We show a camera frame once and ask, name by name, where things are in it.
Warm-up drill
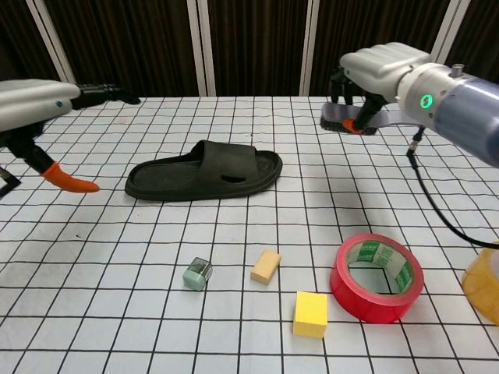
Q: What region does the grey scrub brush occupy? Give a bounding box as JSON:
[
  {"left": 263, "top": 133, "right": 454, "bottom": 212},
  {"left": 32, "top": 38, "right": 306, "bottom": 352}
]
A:
[{"left": 319, "top": 101, "right": 422, "bottom": 136}]

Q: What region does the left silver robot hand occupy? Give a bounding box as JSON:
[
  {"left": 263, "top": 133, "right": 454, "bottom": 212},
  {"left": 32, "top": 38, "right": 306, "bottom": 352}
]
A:
[{"left": 0, "top": 79, "right": 141, "bottom": 194}]

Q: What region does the small green box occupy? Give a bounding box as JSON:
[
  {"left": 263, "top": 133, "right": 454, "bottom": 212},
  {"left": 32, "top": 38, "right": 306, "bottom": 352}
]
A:
[{"left": 182, "top": 256, "right": 214, "bottom": 292}]

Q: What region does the white partition frame post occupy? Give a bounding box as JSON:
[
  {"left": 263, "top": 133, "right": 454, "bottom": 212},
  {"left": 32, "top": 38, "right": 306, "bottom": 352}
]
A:
[
  {"left": 186, "top": 0, "right": 218, "bottom": 97},
  {"left": 27, "top": 0, "right": 77, "bottom": 85},
  {"left": 427, "top": 0, "right": 463, "bottom": 66},
  {"left": 299, "top": 0, "right": 321, "bottom": 97}
]

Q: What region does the tan rectangular block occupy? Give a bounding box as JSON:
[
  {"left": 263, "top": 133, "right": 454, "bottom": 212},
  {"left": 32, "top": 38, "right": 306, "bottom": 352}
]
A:
[{"left": 249, "top": 249, "right": 282, "bottom": 286}]

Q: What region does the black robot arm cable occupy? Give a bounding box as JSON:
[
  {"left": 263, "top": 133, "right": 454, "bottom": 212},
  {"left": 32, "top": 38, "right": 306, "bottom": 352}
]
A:
[{"left": 406, "top": 128, "right": 499, "bottom": 248}]

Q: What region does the yellow foam cube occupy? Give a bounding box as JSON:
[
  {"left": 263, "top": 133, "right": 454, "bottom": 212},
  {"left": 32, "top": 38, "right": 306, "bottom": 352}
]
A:
[{"left": 292, "top": 291, "right": 330, "bottom": 338}]

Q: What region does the yellow tape roll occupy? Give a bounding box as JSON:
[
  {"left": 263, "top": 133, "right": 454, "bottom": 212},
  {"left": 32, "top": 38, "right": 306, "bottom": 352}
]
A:
[{"left": 462, "top": 241, "right": 499, "bottom": 326}]

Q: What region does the white black-checked tablecloth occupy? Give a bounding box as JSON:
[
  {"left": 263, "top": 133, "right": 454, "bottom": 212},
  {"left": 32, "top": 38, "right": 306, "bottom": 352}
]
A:
[{"left": 0, "top": 94, "right": 499, "bottom": 374}]

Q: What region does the black rubber slide sandal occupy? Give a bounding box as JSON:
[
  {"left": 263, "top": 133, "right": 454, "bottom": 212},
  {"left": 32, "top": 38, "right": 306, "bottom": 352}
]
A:
[{"left": 124, "top": 139, "right": 284, "bottom": 202}]

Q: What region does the dark pleated backdrop curtain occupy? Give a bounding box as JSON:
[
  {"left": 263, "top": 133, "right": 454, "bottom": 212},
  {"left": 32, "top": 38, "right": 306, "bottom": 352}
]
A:
[{"left": 0, "top": 0, "right": 499, "bottom": 98}]

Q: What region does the red tape roll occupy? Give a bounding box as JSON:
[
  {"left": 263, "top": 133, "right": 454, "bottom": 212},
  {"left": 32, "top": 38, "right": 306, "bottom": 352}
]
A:
[{"left": 329, "top": 233, "right": 425, "bottom": 325}]

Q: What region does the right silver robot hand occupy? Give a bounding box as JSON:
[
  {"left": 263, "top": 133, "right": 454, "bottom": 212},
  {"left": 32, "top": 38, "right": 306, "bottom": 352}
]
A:
[{"left": 330, "top": 42, "right": 432, "bottom": 136}]

